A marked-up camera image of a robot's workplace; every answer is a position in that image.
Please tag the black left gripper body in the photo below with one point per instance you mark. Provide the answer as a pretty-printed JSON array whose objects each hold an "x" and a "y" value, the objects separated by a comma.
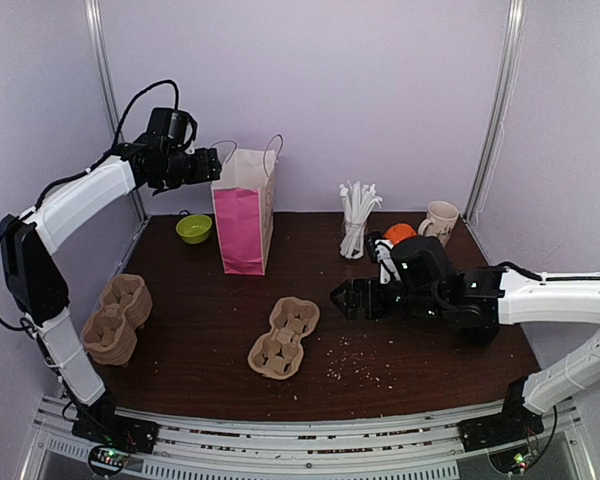
[{"x": 178, "y": 171}]

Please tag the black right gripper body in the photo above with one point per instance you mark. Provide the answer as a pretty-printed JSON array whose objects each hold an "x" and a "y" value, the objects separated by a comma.
[{"x": 359, "y": 297}]

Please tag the white pink paper bag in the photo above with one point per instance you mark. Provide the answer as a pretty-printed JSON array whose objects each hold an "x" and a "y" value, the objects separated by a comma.
[{"x": 243, "y": 207}]

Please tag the single pulp cup carrier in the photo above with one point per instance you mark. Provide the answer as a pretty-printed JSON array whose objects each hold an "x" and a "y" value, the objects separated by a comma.
[{"x": 278, "y": 354}]

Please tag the stack of pulp cup carriers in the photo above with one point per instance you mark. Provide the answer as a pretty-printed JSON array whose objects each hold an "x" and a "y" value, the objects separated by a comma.
[{"x": 109, "y": 335}]

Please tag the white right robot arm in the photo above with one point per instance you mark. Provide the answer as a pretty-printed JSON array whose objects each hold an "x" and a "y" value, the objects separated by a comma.
[{"x": 529, "y": 297}]

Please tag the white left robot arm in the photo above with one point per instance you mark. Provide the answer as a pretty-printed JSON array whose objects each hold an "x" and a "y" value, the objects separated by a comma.
[{"x": 28, "y": 243}]

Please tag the orange plastic bowl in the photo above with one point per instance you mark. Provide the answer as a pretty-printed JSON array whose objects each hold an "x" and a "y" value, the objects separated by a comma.
[{"x": 399, "y": 232}]

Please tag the white ceramic mug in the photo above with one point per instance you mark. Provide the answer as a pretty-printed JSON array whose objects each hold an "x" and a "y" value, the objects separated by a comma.
[{"x": 441, "y": 218}]

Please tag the green plastic bowl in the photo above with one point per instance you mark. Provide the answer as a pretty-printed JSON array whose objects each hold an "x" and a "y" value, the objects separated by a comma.
[{"x": 194, "y": 229}]

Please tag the glass jar of straws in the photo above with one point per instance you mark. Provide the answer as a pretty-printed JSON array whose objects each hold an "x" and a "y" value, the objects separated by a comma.
[{"x": 358, "y": 201}]

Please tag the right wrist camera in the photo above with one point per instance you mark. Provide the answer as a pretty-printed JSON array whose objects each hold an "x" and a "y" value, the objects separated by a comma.
[{"x": 379, "y": 250}]

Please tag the aluminium frame post left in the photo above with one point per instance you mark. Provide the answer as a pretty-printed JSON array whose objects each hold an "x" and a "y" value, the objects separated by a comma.
[{"x": 96, "y": 32}]

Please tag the aluminium frame post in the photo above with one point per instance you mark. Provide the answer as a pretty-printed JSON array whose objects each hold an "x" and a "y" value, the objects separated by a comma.
[
  {"x": 502, "y": 95},
  {"x": 96, "y": 32}
]

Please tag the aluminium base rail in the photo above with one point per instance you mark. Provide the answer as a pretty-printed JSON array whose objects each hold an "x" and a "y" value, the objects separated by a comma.
[{"x": 417, "y": 446}]

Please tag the aluminium frame post right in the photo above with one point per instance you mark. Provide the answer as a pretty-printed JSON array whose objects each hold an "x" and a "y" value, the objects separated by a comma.
[{"x": 502, "y": 95}]

